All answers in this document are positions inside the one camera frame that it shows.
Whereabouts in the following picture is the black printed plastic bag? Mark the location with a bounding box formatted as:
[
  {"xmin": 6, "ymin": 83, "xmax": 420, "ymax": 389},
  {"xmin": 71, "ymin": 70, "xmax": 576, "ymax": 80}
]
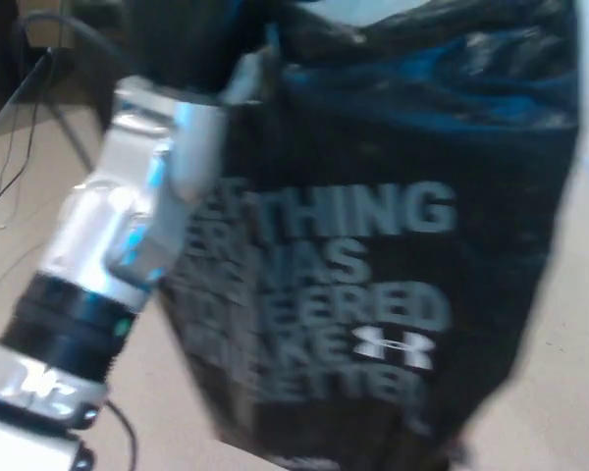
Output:
[{"xmin": 154, "ymin": 0, "xmax": 584, "ymax": 471}]

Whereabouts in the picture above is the black robot elbow cable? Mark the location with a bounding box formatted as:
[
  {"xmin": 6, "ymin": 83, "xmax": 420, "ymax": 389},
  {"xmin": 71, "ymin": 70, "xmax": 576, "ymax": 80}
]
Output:
[{"xmin": 100, "ymin": 399, "xmax": 141, "ymax": 471}]

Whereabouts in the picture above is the black robot wrist cable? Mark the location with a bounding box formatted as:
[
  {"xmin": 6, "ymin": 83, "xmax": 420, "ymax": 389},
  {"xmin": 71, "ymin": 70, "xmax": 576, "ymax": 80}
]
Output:
[{"xmin": 22, "ymin": 12, "xmax": 134, "ymax": 70}]

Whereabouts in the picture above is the thin black floor cable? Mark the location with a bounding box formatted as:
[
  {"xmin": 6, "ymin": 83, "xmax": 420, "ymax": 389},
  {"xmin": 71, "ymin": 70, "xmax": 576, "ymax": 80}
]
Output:
[{"xmin": 0, "ymin": 105, "xmax": 21, "ymax": 197}]

